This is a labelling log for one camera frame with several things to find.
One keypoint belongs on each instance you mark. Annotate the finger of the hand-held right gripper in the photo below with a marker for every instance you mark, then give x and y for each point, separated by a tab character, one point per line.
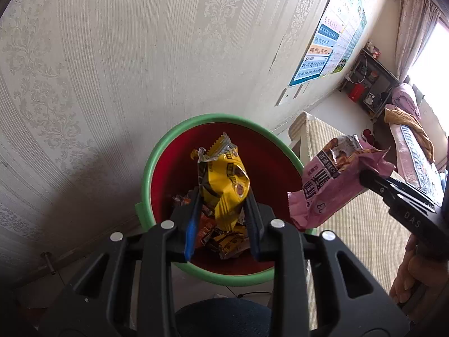
407	202
393	184

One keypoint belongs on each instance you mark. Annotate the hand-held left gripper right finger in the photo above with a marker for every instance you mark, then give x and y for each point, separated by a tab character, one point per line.
254	231

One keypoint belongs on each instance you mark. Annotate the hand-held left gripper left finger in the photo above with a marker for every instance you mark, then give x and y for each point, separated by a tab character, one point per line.
190	233

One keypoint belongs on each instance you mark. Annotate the yellow orange wrapper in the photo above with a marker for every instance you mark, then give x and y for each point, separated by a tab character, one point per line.
228	243

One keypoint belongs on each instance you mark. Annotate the yellow snack wrapper brown logo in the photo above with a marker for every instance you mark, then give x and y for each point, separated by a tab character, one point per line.
224	182

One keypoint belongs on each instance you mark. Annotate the large pink snack bag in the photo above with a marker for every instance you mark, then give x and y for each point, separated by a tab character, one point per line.
326	189

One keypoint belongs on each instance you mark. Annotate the red bin with green rim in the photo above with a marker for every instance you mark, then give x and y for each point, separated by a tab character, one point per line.
175	161

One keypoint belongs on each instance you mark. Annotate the person's right hand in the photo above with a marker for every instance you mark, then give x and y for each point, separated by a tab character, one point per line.
417	273

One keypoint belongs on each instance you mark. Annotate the pink bed sheet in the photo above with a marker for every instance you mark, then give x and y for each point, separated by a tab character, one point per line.
403	151

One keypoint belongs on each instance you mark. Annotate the yellow brown blanket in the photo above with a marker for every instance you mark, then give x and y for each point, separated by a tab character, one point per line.
414	130

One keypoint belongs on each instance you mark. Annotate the pink pillow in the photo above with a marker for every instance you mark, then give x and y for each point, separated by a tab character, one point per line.
405	100

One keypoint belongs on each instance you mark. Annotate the black round stool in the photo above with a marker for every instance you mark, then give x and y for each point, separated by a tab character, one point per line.
224	319

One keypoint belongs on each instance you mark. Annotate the red box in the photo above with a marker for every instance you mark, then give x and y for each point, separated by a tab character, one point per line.
356	93

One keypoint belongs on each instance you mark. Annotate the dark shelf unit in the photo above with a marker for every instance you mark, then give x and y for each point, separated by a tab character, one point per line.
379	80

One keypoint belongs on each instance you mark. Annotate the small boxes on shelf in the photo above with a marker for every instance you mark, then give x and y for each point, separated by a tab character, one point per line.
372	49

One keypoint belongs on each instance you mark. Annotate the bright window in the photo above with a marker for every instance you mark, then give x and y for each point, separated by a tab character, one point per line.
433	52

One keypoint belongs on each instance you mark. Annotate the metal door stop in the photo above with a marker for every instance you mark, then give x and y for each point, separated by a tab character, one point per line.
48	261

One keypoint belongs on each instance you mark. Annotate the sheer patterned curtain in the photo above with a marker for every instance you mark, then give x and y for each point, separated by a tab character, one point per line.
415	24

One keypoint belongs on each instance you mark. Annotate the white wall socket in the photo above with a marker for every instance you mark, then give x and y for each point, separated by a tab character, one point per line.
306	87
297	90

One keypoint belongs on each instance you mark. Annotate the white blank wall plate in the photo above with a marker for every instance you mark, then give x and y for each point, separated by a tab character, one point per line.
283	97

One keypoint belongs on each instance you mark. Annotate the blue letter wall poster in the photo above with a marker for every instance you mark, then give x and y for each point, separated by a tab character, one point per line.
315	59

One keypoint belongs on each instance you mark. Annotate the green bordered wall poster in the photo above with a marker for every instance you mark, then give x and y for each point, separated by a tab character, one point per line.
356	35

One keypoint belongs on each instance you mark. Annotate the white chart wall poster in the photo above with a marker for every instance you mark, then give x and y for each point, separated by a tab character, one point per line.
345	24

